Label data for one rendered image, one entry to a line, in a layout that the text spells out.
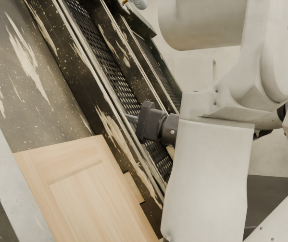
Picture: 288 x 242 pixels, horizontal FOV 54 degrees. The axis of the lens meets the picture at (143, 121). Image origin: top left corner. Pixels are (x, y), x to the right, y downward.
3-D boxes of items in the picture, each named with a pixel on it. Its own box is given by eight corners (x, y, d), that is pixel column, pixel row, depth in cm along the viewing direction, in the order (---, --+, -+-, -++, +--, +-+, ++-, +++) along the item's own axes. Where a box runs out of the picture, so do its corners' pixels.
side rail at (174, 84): (208, 167, 209) (221, 161, 206) (137, 44, 221) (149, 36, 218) (209, 165, 217) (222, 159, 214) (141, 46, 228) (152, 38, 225)
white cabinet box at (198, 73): (211, 192, 423) (213, 55, 412) (173, 188, 442) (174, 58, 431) (214, 182, 480) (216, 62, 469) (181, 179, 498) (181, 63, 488)
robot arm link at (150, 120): (140, 140, 84) (179, 151, 81) (129, 145, 75) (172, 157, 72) (150, 100, 83) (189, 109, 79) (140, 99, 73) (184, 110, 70)
